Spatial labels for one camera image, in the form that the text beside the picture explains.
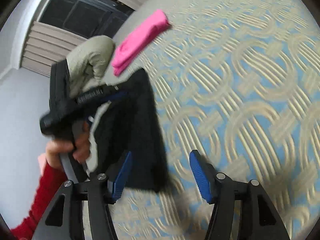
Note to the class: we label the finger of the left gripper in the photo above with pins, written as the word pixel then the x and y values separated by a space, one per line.
pixel 115 96

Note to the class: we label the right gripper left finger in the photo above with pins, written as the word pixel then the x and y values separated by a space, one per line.
pixel 118 174

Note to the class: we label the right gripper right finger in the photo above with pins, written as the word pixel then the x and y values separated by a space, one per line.
pixel 204 174

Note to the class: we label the black pants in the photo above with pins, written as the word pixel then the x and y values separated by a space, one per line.
pixel 130 124

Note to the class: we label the red sleeve forearm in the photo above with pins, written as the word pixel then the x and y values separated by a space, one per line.
pixel 49 183

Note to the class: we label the left hand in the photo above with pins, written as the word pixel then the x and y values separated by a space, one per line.
pixel 80 149

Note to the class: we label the olive green rolled duvet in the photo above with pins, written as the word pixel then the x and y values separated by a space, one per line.
pixel 87 63

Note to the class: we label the beige curtain left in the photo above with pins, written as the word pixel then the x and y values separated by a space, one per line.
pixel 46 45

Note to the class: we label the folded pink garment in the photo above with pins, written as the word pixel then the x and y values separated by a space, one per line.
pixel 138 39

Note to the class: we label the dark window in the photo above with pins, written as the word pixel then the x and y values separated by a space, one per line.
pixel 87 18

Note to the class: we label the patterned green bedspread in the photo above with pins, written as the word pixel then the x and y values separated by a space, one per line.
pixel 238 80

